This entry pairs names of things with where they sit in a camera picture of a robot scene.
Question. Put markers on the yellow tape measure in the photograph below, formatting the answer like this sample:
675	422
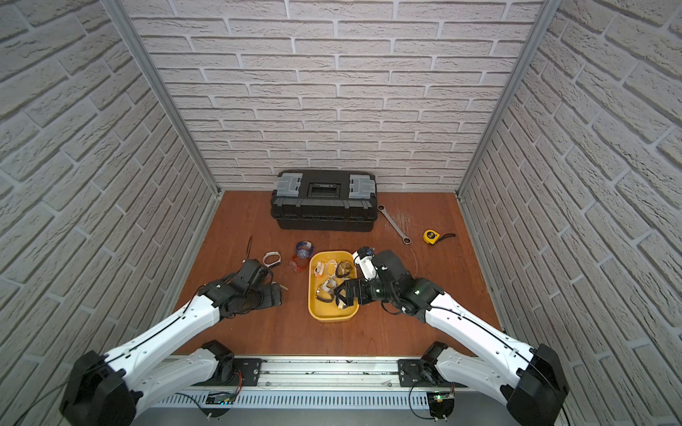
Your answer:
431	237

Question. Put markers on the yellow rectangular tray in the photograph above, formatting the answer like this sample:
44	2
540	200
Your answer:
328	312

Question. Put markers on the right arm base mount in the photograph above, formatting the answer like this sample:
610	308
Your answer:
419	373

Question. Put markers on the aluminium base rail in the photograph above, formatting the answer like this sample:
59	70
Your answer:
291	382

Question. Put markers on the blue transparent watch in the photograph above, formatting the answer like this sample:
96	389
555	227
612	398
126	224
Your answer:
304	249

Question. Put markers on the white band watch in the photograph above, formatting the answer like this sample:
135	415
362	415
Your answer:
272	259

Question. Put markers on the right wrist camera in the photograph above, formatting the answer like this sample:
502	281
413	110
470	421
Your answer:
363	262

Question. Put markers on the dark brown strap watch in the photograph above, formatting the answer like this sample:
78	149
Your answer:
325	296

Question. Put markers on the red transparent watch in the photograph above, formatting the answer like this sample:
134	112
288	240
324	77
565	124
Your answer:
298	264

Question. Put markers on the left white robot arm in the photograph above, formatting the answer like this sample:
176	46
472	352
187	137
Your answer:
116	387

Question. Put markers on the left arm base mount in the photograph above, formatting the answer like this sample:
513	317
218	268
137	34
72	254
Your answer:
243	371

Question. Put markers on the black plastic toolbox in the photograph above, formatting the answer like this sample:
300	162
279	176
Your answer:
325	200

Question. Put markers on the pink orange watch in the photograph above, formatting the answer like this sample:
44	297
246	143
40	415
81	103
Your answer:
319	270

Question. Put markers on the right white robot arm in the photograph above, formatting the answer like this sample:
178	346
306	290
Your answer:
529	381

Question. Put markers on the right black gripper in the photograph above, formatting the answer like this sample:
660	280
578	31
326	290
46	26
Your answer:
360	285

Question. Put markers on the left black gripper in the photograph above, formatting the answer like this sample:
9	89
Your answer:
265	297

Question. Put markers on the silver combination wrench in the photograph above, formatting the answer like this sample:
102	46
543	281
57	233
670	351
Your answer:
404	237

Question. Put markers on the clear white watch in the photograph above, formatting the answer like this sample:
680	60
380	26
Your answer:
328	286

